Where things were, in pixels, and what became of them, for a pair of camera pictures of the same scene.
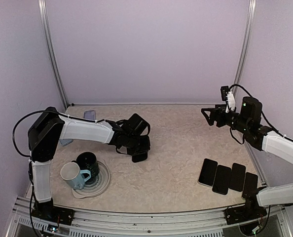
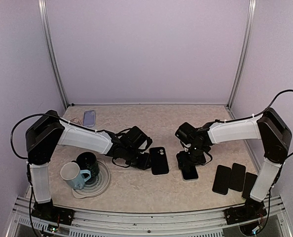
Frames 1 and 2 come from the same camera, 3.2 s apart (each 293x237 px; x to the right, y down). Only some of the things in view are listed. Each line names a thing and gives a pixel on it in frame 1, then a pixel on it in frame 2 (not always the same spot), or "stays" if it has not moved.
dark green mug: x=88 y=161 stays
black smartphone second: x=222 y=179 stays
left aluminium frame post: x=43 y=7 stays
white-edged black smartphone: x=207 y=172 → x=189 y=171
